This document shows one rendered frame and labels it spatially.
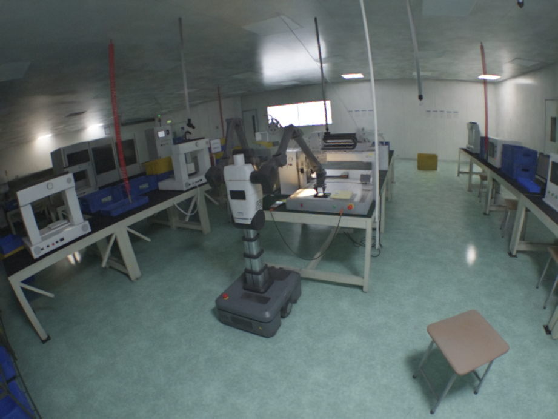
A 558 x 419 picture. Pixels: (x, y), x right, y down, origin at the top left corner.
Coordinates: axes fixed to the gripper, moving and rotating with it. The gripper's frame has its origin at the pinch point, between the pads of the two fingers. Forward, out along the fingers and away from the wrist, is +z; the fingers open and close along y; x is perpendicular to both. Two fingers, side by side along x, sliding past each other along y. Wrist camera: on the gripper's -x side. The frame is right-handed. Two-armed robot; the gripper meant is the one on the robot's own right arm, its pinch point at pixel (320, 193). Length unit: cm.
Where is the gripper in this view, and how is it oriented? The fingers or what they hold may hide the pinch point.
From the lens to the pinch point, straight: 238.7
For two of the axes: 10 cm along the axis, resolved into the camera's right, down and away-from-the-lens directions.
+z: 1.0, 9.4, 3.2
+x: -4.4, 3.3, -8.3
